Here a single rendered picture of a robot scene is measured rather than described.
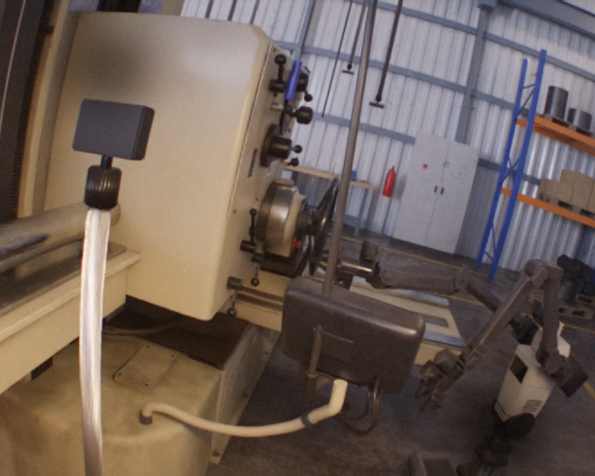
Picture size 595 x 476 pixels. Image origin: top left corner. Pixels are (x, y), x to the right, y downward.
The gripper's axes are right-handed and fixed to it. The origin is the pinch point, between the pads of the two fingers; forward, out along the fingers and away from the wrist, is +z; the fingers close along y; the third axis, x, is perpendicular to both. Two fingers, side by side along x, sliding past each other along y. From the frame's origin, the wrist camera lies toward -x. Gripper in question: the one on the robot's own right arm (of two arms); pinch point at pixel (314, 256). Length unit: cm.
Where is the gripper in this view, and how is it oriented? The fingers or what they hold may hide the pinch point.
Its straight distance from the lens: 164.8
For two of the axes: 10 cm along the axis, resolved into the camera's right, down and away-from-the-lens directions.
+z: -9.7, -2.5, 0.6
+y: 2.1, -6.1, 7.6
